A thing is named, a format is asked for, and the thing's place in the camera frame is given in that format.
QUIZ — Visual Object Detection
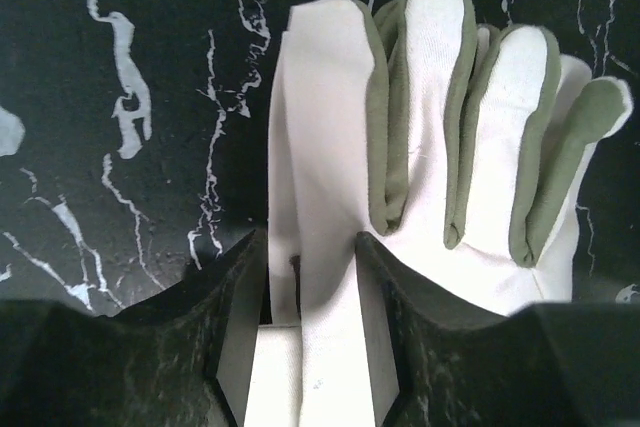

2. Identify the white grey cuff glove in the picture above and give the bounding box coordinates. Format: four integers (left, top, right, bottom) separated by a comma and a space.
246, 0, 633, 426

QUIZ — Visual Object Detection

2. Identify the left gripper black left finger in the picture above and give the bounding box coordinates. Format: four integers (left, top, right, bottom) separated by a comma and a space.
1, 229, 267, 426

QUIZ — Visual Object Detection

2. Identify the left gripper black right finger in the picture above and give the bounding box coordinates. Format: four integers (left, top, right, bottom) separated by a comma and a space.
355, 232, 639, 426

